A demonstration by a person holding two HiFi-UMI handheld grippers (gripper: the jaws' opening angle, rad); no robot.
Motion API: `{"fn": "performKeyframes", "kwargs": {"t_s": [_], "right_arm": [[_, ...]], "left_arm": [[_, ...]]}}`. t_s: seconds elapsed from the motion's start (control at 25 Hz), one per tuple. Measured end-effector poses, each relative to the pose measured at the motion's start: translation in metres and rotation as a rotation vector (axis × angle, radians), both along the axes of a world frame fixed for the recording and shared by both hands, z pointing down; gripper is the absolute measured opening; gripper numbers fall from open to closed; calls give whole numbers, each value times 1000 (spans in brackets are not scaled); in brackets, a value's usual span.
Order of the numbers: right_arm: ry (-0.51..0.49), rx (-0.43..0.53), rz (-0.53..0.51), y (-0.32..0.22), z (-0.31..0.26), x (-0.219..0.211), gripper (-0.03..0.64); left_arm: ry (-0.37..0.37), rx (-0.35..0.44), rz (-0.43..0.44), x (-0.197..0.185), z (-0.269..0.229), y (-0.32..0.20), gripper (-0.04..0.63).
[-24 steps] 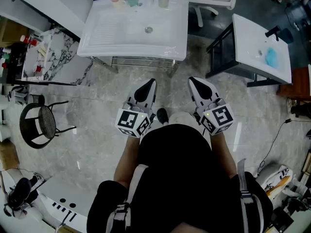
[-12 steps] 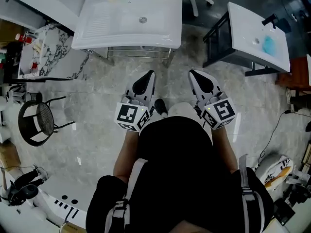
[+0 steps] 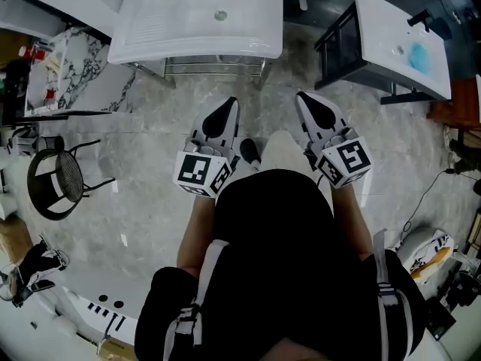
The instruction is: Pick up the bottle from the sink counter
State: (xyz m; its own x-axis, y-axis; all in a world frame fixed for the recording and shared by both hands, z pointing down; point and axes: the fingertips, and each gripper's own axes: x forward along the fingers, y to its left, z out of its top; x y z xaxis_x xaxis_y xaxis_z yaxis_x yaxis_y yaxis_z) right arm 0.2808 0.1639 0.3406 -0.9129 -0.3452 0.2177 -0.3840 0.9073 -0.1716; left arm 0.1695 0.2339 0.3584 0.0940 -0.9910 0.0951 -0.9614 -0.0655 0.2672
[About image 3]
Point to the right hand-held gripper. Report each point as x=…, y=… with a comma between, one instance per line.
x=347, y=160

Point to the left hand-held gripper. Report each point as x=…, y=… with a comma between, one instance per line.
x=195, y=169

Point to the person's left forearm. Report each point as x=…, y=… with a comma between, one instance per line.
x=195, y=231

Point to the person's right forearm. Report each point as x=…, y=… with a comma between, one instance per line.
x=351, y=220

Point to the metal sink stand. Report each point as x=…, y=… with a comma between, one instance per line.
x=214, y=68

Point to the white sink counter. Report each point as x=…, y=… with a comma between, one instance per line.
x=180, y=21

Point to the marble counter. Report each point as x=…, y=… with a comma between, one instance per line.
x=86, y=73

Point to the person's black shoe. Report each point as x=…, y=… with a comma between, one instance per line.
x=250, y=152

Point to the person's cream trouser leg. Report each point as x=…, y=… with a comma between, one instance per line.
x=285, y=152

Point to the white basin with black faucet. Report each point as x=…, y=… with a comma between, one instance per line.
x=387, y=32

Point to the blue cloth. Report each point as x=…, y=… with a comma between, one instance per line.
x=419, y=58

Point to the brown wooden cabinet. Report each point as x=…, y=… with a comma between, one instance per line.
x=456, y=104

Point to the black faucet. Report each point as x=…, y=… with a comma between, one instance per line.
x=420, y=18

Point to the person's black shirt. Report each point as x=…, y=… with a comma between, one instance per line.
x=282, y=269

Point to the white and yellow sneakers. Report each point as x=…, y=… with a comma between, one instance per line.
x=428, y=250

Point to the small black bin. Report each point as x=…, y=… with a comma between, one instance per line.
x=50, y=144

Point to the black metal chair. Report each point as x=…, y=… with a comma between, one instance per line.
x=56, y=181

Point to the small red cup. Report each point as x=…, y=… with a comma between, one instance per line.
x=49, y=94

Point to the red canister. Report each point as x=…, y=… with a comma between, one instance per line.
x=32, y=53

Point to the white tub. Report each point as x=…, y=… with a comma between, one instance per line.
x=45, y=2

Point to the black handheld device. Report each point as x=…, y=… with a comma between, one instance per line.
x=37, y=261

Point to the brown cardboard box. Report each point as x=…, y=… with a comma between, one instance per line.
x=13, y=239

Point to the small brown box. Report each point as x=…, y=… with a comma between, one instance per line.
x=114, y=350

